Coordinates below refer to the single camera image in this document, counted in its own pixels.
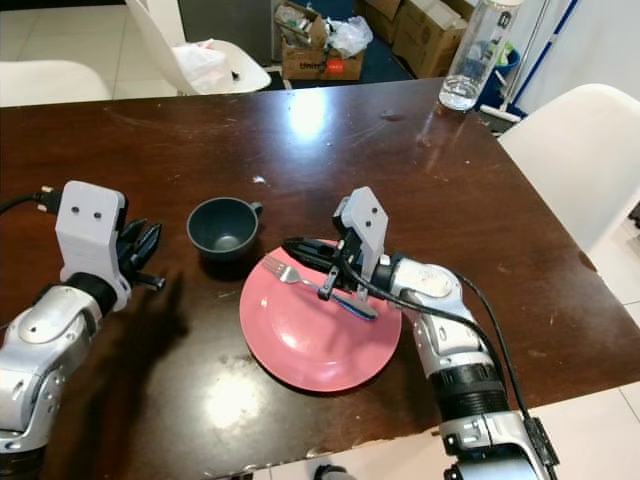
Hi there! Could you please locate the metal fork with dark handle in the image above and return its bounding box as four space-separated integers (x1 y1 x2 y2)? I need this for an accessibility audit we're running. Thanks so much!
262 257 379 321

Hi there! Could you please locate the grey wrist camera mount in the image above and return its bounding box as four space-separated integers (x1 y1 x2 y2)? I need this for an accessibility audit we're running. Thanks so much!
57 181 130 311
318 187 391 303

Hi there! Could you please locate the black robot foot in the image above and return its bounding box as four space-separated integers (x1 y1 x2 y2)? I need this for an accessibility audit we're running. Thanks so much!
310 463 353 480

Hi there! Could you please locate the closed brown cardboard box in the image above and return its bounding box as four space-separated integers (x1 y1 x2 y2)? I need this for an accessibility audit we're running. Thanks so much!
360 0 472 79

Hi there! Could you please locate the pink round plate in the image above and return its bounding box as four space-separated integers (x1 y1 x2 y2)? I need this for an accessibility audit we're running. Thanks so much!
239 240 403 393

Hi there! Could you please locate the clear plastic water bottle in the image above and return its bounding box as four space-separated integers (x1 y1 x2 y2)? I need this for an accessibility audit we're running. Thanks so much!
438 0 523 112

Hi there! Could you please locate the dark grey cup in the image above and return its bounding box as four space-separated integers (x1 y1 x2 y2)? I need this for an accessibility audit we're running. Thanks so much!
187 197 265 263

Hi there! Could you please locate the clear crumpled plastic bag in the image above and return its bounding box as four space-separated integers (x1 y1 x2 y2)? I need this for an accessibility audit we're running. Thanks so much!
325 17 374 59

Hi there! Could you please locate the open cardboard box red print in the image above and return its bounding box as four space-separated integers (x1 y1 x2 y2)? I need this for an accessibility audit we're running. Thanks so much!
275 2 365 82

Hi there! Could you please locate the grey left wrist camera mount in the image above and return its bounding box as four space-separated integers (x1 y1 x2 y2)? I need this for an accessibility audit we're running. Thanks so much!
57 181 130 311

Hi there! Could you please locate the white and blue stand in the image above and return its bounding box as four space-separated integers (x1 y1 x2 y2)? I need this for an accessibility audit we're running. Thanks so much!
478 0 576 126

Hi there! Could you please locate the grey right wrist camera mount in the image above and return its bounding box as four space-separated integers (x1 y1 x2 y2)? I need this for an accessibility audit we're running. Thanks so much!
318 187 391 303

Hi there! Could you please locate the white plastic bag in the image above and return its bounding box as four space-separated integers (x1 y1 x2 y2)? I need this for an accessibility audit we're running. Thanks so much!
172 40 232 94

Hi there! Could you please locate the white plastic chair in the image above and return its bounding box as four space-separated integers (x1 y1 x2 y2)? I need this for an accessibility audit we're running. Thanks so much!
498 84 640 257
125 0 272 97
0 60 112 109

